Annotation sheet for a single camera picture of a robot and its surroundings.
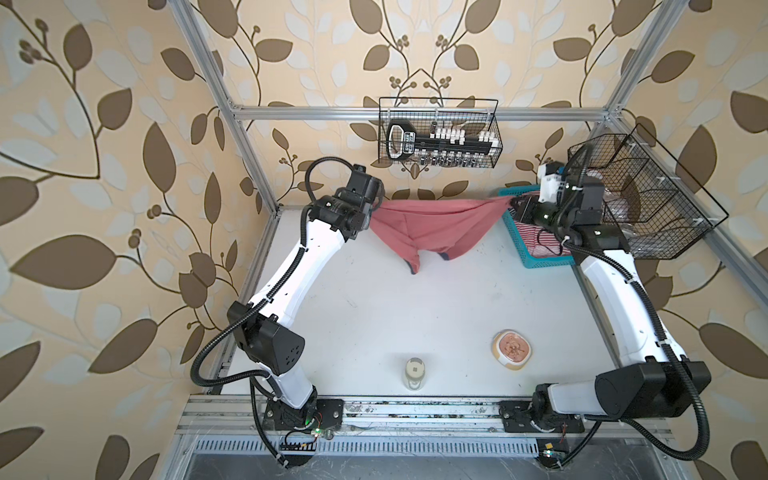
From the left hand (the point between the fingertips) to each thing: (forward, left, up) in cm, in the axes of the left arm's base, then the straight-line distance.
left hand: (348, 205), depth 77 cm
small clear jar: (-35, -18, -23) cm, 45 cm away
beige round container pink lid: (-26, -46, -29) cm, 60 cm away
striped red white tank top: (-13, -46, +2) cm, 48 cm away
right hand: (0, -43, +2) cm, 43 cm away
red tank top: (+2, -27, -10) cm, 29 cm away
